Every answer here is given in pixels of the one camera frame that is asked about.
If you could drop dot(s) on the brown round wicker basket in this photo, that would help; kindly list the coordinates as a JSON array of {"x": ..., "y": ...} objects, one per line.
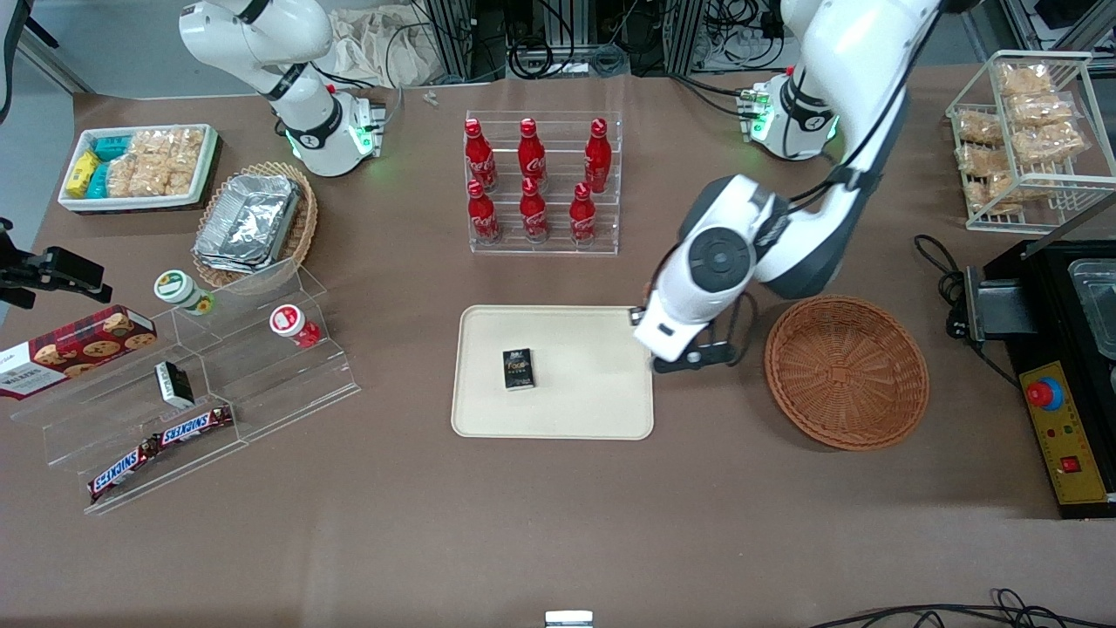
[{"x": 846, "y": 375}]

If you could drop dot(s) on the clear plastic container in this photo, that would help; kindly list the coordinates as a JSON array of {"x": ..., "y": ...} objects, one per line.
[{"x": 1098, "y": 305}]

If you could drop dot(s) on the green-lidded sunflower snack cup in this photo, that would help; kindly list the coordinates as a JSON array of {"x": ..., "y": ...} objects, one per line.
[{"x": 177, "y": 288}]

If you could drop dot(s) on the clear acrylic bottle rack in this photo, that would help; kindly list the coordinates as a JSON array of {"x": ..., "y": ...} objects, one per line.
[{"x": 558, "y": 244}]

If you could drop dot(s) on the teal snack packet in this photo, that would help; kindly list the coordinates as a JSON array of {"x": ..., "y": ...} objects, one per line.
[
  {"x": 98, "y": 181},
  {"x": 112, "y": 146}
]

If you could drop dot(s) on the beige cloth bags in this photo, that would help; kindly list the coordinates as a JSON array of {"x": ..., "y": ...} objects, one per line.
[{"x": 384, "y": 44}]

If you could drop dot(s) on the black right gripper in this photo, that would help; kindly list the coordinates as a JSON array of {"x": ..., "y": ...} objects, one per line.
[{"x": 52, "y": 266}]

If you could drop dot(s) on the black machine with yellow panel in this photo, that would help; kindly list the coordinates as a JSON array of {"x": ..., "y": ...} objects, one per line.
[{"x": 1046, "y": 296}]

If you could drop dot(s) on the cream plastic tray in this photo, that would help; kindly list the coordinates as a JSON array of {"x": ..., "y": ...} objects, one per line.
[{"x": 575, "y": 384}]

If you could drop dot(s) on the white plastic snack bin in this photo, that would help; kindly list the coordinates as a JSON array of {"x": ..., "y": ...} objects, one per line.
[{"x": 139, "y": 203}]

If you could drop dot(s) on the small black printed box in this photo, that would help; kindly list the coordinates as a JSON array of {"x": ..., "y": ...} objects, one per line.
[{"x": 518, "y": 369}]

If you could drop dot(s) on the light wicker basket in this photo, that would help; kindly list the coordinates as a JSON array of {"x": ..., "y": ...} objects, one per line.
[{"x": 301, "y": 227}]

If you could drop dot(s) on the small black white-edged box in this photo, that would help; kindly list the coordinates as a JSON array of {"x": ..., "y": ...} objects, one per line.
[{"x": 174, "y": 384}]

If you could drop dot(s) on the Walkers red tartan cookie box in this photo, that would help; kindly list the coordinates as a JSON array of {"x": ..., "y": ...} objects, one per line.
[{"x": 78, "y": 349}]

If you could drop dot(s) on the aluminium frame rack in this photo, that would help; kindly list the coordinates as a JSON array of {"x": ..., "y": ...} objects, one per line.
[{"x": 680, "y": 35}]

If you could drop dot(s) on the yellow snack packet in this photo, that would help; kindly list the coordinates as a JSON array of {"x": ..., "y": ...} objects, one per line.
[{"x": 81, "y": 173}]

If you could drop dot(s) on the Snickers chocolate bar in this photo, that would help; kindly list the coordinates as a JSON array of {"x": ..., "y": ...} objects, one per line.
[
  {"x": 122, "y": 469},
  {"x": 196, "y": 426}
]

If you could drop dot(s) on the clear fried snack bag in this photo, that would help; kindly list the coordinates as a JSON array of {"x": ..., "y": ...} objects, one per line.
[
  {"x": 994, "y": 194},
  {"x": 979, "y": 127},
  {"x": 1051, "y": 142},
  {"x": 978, "y": 159},
  {"x": 1039, "y": 109},
  {"x": 1024, "y": 78}
]

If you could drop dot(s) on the red-lidded snack cup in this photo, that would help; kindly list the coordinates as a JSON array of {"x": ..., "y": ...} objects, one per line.
[{"x": 288, "y": 321}]

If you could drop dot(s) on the small white device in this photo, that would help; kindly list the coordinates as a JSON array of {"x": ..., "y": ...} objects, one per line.
[{"x": 568, "y": 619}]

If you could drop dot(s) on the clear acrylic stepped display stand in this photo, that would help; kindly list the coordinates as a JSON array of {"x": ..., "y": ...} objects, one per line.
[{"x": 261, "y": 384}]

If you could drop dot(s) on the stacked aluminium foil trays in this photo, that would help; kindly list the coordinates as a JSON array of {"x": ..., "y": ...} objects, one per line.
[{"x": 248, "y": 220}]

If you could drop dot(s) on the red Coca-Cola bottle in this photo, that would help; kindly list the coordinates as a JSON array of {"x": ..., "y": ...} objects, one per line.
[
  {"x": 582, "y": 218},
  {"x": 597, "y": 159},
  {"x": 482, "y": 218},
  {"x": 533, "y": 216},
  {"x": 479, "y": 159},
  {"x": 530, "y": 157}
]

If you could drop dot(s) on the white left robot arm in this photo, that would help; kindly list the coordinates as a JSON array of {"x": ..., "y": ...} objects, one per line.
[{"x": 837, "y": 52}]

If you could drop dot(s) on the red emergency stop button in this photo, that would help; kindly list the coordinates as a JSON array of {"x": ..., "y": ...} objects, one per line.
[{"x": 1044, "y": 394}]

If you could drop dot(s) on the clear rice cracker bag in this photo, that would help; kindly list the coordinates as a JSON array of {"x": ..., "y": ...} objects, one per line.
[
  {"x": 122, "y": 176},
  {"x": 170, "y": 181},
  {"x": 170, "y": 146}
]

